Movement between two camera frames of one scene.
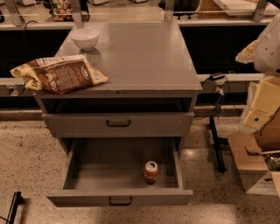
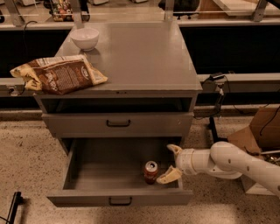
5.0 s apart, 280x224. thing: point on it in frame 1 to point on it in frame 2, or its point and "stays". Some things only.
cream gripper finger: [247, 55] to [171, 174]
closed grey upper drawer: [120, 125] stays
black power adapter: [216, 76] stays
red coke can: [150, 171] stays
